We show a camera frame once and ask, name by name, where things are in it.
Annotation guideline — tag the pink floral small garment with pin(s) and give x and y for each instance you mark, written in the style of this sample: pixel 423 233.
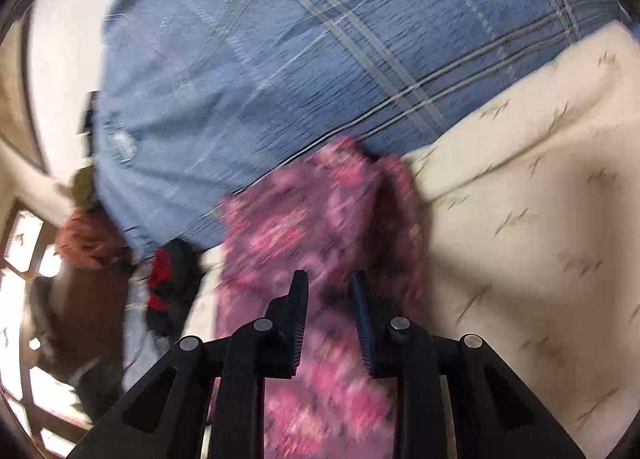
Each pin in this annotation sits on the pink floral small garment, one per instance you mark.
pixel 320 219

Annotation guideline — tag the black object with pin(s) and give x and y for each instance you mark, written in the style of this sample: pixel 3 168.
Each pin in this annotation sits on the black object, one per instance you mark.
pixel 90 124

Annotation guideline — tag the blue plaid blanket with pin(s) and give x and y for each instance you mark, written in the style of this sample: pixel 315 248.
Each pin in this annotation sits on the blue plaid blanket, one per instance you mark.
pixel 300 64

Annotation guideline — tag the lattice window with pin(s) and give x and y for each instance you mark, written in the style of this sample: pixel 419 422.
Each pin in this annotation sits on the lattice window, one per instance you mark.
pixel 20 289

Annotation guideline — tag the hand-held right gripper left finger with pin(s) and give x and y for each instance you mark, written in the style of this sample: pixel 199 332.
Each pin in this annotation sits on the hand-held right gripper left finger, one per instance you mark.
pixel 298 324

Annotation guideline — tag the olive green cloth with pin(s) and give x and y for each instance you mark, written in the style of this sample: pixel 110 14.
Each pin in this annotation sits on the olive green cloth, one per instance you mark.
pixel 85 186

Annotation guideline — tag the cream leaf print bedsheet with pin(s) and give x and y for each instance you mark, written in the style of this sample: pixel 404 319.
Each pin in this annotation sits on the cream leaf print bedsheet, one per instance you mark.
pixel 520 199

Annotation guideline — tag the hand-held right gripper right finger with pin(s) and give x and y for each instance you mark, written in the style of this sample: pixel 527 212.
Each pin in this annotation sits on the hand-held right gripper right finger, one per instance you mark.
pixel 362 324

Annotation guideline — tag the brown wooden furniture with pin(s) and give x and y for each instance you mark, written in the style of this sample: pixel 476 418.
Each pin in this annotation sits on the brown wooden furniture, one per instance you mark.
pixel 85 319

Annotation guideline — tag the orange cloth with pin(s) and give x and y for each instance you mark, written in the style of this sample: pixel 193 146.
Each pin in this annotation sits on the orange cloth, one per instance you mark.
pixel 87 239

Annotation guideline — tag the red and black garment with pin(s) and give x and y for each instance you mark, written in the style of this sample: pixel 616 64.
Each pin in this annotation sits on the red and black garment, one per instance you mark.
pixel 167 279

